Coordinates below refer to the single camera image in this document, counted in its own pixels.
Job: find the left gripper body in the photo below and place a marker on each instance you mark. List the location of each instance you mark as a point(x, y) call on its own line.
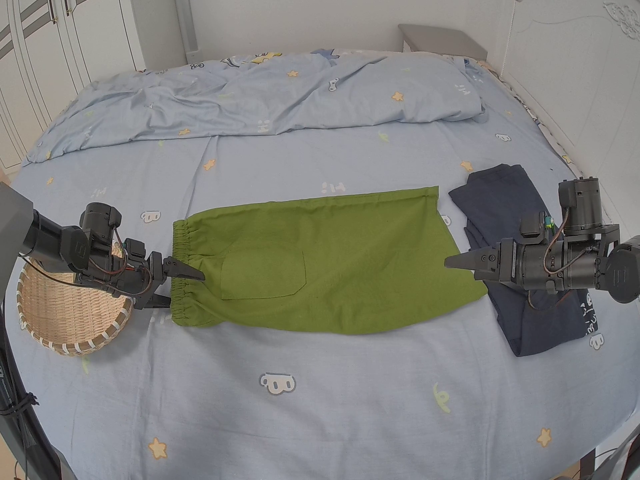
point(137, 280)

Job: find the dark blue T-shirt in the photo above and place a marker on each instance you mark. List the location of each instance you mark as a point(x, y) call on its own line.
point(500, 203)

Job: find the white wardrobe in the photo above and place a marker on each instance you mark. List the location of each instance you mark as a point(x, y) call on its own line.
point(75, 28)

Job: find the round woven basket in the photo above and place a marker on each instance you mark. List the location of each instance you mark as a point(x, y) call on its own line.
point(65, 313)

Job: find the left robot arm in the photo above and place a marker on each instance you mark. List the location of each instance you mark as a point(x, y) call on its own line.
point(50, 240)

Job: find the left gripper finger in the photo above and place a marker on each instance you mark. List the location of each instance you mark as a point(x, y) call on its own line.
point(182, 269)
point(157, 302)

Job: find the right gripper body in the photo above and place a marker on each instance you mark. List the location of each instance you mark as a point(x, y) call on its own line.
point(527, 265)

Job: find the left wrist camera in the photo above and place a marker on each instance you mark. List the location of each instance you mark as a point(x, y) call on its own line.
point(135, 250)

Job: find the green shorts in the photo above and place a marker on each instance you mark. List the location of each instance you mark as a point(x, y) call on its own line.
point(350, 258)

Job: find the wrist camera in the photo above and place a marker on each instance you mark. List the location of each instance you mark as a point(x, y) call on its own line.
point(532, 228)
point(135, 250)

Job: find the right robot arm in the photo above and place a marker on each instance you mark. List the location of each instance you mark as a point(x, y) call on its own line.
point(595, 268)

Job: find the pale blue quilt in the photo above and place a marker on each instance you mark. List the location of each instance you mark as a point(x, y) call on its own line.
point(250, 98)

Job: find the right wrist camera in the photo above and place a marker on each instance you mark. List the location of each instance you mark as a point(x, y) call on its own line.
point(532, 228)

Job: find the grey bedside table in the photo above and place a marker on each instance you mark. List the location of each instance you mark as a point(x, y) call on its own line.
point(435, 40)

